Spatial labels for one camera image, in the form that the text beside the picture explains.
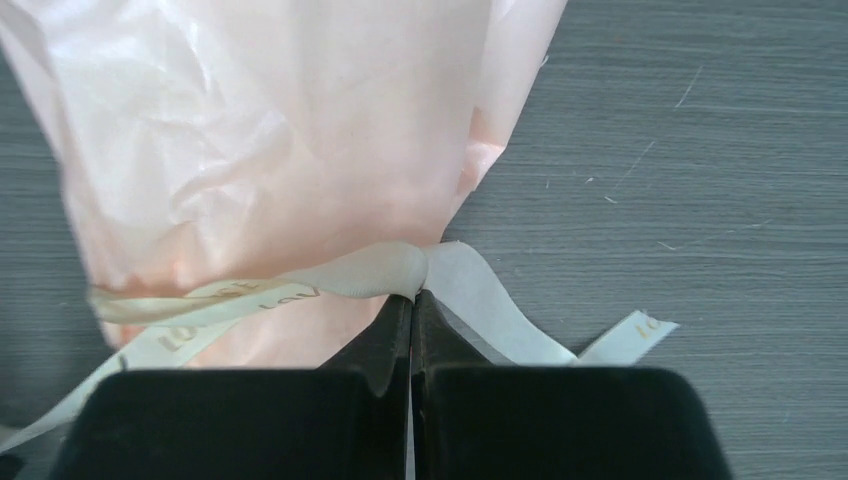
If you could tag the cream printed ribbon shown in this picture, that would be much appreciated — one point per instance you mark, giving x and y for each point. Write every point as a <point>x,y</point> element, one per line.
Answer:
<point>371,275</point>

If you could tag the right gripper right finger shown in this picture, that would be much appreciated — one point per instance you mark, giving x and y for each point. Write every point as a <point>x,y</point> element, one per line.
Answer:
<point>472,419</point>

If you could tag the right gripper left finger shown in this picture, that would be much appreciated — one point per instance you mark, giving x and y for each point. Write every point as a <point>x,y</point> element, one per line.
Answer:
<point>346,419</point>

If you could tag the pink paper bouquet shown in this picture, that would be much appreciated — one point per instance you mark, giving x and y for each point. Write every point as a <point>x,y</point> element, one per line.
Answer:
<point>208,147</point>

